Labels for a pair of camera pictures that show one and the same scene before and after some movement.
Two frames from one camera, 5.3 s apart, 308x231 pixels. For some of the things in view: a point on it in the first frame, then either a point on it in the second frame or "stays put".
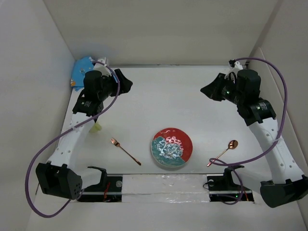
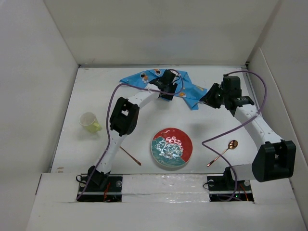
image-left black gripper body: (110, 87) to (171, 88)
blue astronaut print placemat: (82, 66) to (189, 94)
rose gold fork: (114, 142) stays put
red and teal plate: (171, 147) stays put
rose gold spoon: (233, 145) stays put
